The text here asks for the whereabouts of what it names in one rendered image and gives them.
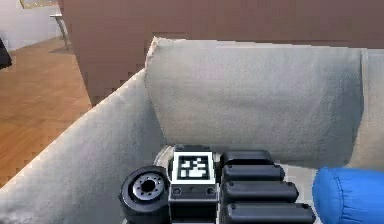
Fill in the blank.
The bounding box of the beige fabric sofa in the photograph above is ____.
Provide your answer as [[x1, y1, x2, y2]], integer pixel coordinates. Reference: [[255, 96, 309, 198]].
[[0, 35, 384, 224]]

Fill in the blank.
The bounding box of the grey table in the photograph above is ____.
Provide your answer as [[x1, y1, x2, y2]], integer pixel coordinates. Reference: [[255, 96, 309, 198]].
[[49, 13, 70, 52]]

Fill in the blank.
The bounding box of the black object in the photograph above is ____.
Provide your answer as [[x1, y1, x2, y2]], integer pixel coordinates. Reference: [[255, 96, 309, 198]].
[[0, 37, 13, 71]]

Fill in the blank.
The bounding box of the blue round cushion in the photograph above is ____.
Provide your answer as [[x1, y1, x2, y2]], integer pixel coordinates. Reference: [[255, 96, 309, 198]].
[[311, 166, 384, 224]]

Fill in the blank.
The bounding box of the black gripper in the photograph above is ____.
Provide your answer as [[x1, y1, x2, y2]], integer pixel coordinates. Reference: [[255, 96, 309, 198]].
[[119, 165, 172, 224]]

